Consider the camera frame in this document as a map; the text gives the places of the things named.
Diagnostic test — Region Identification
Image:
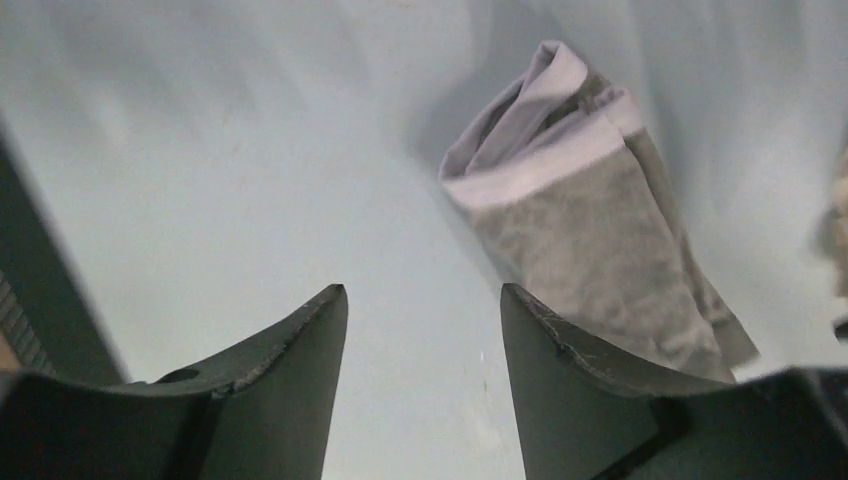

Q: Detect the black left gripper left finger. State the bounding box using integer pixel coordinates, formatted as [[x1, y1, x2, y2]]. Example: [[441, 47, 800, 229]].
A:
[[1, 284, 348, 479]]

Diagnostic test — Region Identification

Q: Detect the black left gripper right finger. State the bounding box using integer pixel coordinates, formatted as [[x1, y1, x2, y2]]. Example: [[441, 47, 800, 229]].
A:
[[500, 284, 847, 480]]

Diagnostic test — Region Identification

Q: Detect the beige crumpled underwear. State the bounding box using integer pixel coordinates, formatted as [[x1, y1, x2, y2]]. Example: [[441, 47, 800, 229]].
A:
[[828, 150, 847, 298]]

